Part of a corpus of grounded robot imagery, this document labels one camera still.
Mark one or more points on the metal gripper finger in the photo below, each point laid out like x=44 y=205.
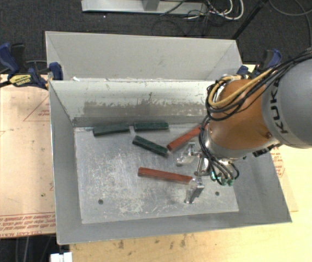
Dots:
x=188 y=154
x=195 y=190

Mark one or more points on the dark green flat block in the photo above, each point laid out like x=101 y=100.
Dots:
x=111 y=129
x=151 y=126
x=150 y=145

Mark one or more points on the black cylinder on white bracket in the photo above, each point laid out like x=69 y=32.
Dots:
x=261 y=152

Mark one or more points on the red-brown flat block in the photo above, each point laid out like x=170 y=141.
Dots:
x=183 y=141
x=164 y=175

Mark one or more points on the grey metal bin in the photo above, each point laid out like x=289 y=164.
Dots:
x=134 y=190

